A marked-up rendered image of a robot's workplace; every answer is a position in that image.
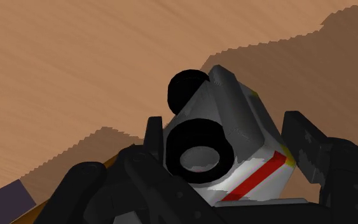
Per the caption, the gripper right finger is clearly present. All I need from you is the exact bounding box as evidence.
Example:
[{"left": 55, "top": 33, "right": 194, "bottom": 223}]
[{"left": 281, "top": 110, "right": 358, "bottom": 224}]

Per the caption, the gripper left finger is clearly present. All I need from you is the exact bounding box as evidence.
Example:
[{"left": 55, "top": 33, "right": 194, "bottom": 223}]
[{"left": 32, "top": 116, "right": 226, "bottom": 224}]

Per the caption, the white toy car, red stripe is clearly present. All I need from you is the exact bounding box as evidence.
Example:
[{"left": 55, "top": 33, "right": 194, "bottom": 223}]
[{"left": 163, "top": 64, "right": 297, "bottom": 207}]

